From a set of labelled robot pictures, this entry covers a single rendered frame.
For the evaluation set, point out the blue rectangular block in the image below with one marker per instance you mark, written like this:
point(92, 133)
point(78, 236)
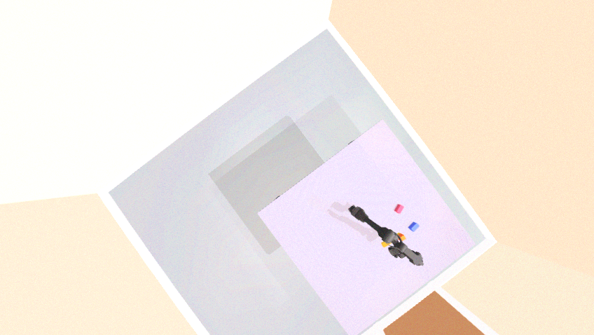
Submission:
point(413, 226)

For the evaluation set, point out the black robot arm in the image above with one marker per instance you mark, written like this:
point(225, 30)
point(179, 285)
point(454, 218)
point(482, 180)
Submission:
point(387, 236)

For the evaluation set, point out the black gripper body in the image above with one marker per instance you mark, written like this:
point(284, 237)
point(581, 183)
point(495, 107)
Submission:
point(396, 242)

